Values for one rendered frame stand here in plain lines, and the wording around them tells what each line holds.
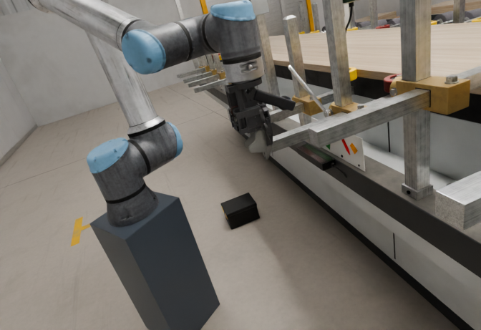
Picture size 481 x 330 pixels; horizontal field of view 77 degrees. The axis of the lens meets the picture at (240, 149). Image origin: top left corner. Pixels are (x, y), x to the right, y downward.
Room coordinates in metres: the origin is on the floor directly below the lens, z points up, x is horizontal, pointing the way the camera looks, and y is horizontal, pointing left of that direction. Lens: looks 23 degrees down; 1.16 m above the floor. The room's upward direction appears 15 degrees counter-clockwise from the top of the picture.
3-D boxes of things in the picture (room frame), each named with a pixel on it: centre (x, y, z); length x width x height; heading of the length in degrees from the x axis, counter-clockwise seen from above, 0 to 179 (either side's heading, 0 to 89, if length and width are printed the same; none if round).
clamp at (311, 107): (1.03, -0.27, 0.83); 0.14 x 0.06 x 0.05; 12
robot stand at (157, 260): (1.01, 0.45, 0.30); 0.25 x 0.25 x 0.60; 48
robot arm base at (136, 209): (1.01, 0.45, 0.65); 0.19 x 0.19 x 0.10
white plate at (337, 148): (0.83, -0.29, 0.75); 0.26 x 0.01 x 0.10; 12
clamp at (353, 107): (0.78, -0.32, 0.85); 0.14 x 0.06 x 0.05; 12
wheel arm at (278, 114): (1.00, -0.23, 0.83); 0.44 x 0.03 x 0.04; 102
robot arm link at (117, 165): (1.02, 0.44, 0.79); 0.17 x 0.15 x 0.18; 132
